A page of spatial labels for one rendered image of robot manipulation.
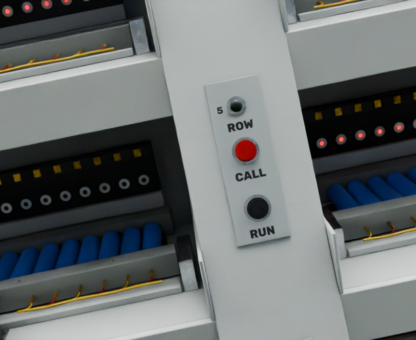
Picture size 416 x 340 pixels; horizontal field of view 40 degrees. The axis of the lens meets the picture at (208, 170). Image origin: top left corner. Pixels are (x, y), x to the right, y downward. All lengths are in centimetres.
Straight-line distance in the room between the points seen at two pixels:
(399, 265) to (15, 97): 32
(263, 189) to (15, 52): 24
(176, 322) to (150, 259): 7
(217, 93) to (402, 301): 21
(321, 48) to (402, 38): 6
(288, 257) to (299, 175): 6
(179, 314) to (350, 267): 14
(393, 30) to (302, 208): 15
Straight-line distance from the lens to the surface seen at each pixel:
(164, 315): 46
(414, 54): 48
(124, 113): 44
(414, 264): 48
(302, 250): 44
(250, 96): 43
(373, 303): 46
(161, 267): 50
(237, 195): 42
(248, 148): 42
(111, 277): 51
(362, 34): 46
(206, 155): 43
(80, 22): 63
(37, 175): 60
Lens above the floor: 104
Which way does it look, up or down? 1 degrees up
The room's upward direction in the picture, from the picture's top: 12 degrees counter-clockwise
